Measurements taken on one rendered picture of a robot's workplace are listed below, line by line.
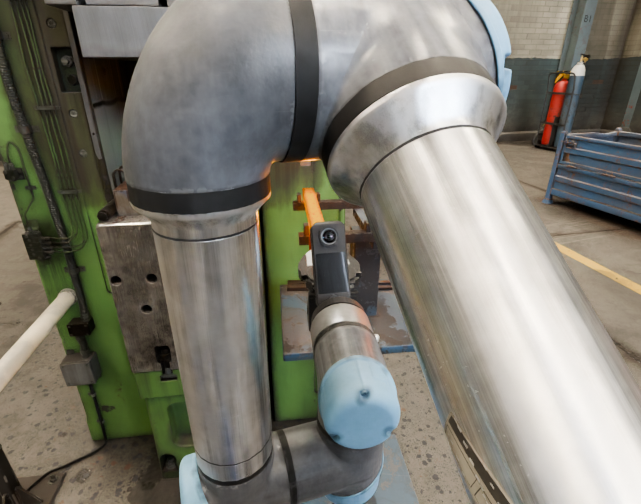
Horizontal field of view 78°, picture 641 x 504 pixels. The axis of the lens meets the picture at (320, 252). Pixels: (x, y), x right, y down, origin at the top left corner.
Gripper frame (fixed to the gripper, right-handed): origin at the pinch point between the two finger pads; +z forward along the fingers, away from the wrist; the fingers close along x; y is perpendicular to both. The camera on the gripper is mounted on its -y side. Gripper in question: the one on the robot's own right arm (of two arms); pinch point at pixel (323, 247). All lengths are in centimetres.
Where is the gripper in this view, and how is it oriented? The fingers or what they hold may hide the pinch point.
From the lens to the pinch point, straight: 67.4
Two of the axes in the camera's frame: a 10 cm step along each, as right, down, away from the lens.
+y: 0.0, 9.1, 4.2
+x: 10.0, -0.4, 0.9
